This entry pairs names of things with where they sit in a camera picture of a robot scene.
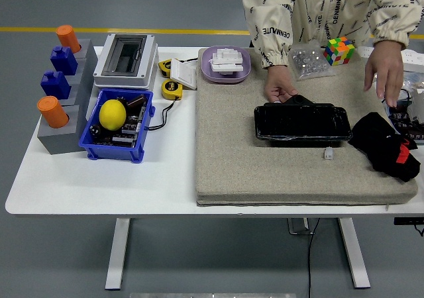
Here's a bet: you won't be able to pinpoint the grey-brown mat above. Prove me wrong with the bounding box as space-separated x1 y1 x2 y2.
195 47 419 208

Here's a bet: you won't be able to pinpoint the stack of white switch parts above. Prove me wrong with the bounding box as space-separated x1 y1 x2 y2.
208 46 246 76

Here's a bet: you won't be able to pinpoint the grey metal part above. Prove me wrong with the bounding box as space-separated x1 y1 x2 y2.
410 89 424 123

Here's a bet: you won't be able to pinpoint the yellow tape measure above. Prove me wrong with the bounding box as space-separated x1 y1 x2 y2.
158 58 173 78
161 78 184 100

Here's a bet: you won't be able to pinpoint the grey stepped block holder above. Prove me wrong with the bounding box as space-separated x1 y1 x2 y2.
36 38 99 156

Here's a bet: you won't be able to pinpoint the purple dish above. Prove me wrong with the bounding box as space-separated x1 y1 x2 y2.
200 45 252 85

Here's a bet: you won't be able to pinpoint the person's left hand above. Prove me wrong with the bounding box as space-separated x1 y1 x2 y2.
363 41 405 109

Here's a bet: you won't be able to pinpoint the black rag with red tag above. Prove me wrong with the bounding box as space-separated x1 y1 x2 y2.
347 111 421 183

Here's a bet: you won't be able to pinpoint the orange cylinder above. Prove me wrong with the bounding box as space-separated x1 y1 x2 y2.
36 95 70 129
56 25 82 54

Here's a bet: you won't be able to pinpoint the person's right hand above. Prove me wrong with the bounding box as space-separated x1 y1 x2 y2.
264 64 299 103

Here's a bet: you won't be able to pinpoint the black glossy panel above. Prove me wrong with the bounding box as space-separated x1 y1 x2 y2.
253 94 354 148

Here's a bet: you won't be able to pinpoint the black power cable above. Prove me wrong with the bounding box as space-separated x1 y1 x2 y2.
307 217 321 298

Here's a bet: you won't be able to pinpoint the metal bracket under table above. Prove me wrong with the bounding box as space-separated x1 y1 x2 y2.
287 217 314 236

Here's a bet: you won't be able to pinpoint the white table leg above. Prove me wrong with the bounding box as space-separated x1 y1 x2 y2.
337 217 371 289
105 217 131 291

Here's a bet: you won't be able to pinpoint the blue tray of components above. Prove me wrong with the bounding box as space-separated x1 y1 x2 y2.
386 101 424 146

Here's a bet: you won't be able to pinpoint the clear bag of metal nuts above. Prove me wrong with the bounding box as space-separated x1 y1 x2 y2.
288 41 337 81

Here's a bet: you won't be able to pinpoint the blue block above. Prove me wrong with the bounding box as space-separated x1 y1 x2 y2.
40 70 72 100
50 46 79 76

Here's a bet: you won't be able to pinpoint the colourful puzzle cube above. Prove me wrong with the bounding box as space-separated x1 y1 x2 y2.
323 36 356 67

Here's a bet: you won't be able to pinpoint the grey electrical enclosure box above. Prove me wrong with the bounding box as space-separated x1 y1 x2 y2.
93 33 160 90

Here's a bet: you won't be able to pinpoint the white wall switch plate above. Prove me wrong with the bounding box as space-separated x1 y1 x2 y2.
170 59 199 90

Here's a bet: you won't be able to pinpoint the dark electronic parts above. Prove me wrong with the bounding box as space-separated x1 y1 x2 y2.
89 93 148 147

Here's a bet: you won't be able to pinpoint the black table control box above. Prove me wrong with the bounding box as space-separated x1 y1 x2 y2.
393 217 424 238

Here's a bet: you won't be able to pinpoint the thin black cable loop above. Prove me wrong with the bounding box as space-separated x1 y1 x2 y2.
396 88 412 104

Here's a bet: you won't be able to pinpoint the clear plastic bag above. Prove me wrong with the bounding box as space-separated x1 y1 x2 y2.
374 68 424 97

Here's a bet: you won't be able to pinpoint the yellow lemon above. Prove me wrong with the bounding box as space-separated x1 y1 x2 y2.
99 99 128 132

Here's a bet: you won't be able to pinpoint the blue plastic bin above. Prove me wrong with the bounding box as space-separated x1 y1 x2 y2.
78 88 156 164

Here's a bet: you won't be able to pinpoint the white power strip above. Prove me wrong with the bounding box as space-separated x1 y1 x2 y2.
357 45 424 74

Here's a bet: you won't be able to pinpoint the person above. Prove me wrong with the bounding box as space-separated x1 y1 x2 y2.
241 0 424 70

